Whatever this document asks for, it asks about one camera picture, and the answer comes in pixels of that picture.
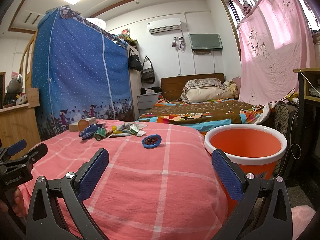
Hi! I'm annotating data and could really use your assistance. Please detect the green wall panel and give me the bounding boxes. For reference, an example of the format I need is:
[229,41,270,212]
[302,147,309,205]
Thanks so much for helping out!
[189,34,223,50]

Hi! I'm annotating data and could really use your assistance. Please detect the blue fabric wardrobe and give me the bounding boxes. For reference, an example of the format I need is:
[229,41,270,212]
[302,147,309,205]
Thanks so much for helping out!
[31,6,135,140]

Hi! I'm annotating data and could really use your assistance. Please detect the wooden cabinet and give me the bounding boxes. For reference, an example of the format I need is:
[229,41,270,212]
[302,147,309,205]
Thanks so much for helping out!
[0,88,41,159]

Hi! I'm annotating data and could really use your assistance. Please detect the person left hand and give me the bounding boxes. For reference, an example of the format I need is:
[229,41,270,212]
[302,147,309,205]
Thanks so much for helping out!
[12,188,27,218]

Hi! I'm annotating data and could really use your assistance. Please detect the orange trash bin white rim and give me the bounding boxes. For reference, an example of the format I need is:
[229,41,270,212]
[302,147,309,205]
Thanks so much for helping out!
[204,123,288,215]

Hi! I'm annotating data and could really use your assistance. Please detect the beige floral pillow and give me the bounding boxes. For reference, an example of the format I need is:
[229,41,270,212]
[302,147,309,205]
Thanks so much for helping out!
[180,78,239,103]

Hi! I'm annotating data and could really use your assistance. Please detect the wooden desk shelf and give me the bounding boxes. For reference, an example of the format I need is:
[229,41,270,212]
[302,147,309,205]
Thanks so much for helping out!
[293,67,320,140]

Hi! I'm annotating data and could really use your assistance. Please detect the blue bowl with red bits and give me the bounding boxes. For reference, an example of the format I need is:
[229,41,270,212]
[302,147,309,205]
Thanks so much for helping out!
[142,134,162,149]

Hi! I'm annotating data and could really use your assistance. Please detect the black hanging bag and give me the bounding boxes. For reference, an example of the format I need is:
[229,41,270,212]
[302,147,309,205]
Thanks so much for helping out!
[128,48,143,72]

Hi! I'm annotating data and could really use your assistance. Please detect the green white ointment packet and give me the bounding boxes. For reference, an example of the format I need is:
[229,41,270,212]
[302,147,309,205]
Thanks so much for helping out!
[109,133,133,138]

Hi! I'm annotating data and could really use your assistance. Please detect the white charging cable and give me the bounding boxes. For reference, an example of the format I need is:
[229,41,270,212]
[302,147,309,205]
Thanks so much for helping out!
[297,68,320,92]

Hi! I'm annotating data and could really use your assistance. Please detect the white air conditioner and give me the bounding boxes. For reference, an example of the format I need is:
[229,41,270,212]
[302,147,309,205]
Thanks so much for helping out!
[146,18,181,34]

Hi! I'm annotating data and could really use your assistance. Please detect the white tissue paper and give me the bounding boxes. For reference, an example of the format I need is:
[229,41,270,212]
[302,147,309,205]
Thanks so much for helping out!
[137,130,145,137]

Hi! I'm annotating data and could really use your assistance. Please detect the thick old book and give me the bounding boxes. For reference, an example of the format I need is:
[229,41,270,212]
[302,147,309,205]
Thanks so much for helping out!
[69,117,97,132]

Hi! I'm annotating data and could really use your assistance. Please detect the grey hanging tote bag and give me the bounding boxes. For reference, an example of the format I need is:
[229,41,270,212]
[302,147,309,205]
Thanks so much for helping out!
[140,56,156,84]

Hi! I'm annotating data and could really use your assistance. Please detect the grey nightstand drawers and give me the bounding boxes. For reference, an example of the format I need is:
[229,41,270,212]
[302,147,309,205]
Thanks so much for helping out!
[137,93,161,115]

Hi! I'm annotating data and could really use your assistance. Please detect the green white medicine box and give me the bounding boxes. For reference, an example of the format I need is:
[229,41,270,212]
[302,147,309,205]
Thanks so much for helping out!
[130,123,140,136]

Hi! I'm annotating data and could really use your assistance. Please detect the green small box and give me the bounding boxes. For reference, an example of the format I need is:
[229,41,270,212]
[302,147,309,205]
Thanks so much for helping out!
[94,127,107,141]

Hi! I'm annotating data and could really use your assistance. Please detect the colourful striped bed quilt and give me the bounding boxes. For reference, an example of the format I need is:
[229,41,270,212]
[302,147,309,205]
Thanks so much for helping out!
[138,99,272,135]

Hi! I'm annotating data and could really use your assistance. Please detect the round brown paper container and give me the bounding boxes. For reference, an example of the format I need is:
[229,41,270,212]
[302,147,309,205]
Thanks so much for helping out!
[77,119,90,132]

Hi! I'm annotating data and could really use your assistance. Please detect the pink checked blanket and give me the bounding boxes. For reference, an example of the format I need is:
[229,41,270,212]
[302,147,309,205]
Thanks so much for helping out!
[32,123,228,239]

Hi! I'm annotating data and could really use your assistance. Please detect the wooden headboard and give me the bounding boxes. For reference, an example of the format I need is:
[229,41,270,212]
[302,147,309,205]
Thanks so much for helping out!
[161,73,225,100]

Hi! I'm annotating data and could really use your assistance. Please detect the black mesh fan guard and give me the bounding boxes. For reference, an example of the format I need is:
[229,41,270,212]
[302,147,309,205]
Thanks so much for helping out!
[273,102,301,180]

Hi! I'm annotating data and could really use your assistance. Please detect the dark blue snack wrapper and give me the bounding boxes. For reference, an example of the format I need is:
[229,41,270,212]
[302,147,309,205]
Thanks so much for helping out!
[79,124,99,140]

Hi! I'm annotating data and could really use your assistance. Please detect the beige medicine sachet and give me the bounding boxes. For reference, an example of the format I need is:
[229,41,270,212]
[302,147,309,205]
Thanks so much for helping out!
[133,122,147,130]

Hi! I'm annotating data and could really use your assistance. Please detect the pink hanging sheet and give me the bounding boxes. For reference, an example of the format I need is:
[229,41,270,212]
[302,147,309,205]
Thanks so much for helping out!
[238,0,316,105]

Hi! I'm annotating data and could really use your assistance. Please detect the grey plush toy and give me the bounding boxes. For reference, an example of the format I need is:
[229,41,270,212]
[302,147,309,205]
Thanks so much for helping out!
[6,74,23,93]

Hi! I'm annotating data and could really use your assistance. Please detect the grey sock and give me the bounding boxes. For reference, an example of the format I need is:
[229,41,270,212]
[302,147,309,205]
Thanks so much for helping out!
[113,122,134,131]

